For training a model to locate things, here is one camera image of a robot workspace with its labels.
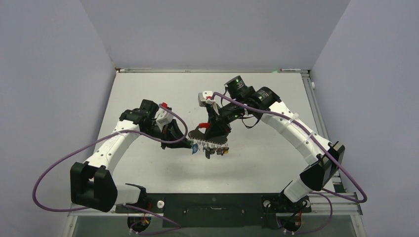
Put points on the blue key tag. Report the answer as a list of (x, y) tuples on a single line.
[(194, 148)]

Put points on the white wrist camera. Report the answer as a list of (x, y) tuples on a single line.
[(205, 99), (163, 118)]

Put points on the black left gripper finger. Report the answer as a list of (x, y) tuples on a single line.
[(175, 132), (179, 145)]

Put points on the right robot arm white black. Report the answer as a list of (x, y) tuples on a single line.
[(322, 156)]

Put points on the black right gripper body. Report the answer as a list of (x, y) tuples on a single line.
[(228, 113)]

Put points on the metal key holder red handle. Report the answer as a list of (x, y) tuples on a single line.
[(198, 134)]

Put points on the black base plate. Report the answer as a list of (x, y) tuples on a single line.
[(224, 210)]

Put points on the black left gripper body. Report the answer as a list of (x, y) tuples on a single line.
[(165, 135)]

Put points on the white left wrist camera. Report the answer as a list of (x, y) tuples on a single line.
[(163, 118)]

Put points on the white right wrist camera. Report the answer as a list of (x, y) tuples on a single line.
[(205, 99)]

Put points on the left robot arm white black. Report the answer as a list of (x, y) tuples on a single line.
[(91, 182)]

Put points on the aluminium frame rail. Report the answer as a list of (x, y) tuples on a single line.
[(92, 184)]

